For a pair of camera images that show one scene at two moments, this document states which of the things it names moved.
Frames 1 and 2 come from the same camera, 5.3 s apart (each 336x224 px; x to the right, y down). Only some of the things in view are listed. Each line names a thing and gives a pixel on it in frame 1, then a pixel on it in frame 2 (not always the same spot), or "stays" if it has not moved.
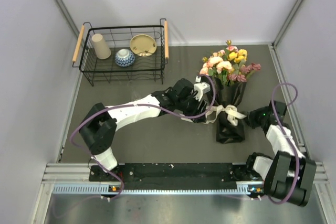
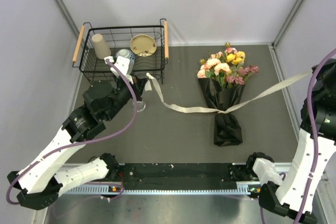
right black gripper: x=251 y=115 -> x=329 y=62
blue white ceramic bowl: x=124 y=57 stays
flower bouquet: x=227 y=65 stays
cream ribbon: x=212 y=111 -> x=150 y=78
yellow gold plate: x=143 y=45 stays
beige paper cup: x=102 y=50 stays
